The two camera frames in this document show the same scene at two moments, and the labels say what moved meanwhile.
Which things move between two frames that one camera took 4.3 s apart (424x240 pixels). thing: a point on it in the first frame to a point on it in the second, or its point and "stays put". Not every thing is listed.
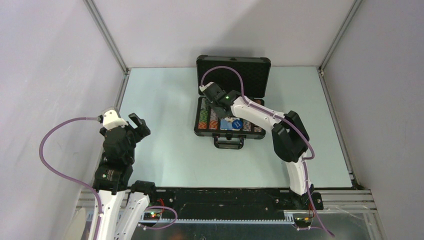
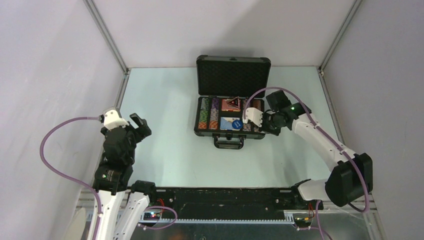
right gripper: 219,115 to 275,132
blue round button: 237,124 stays put
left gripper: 142,129 stays put
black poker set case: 250,76 stays put
